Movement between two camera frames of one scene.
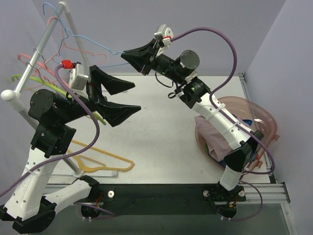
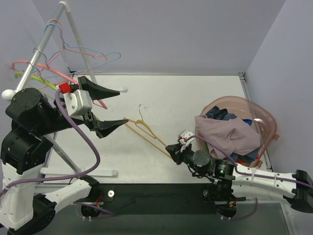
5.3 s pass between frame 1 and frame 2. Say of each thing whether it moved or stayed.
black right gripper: moved
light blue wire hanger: moved
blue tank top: stayed
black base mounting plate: stayed
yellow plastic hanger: moved
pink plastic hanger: moved
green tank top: stayed
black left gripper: moved
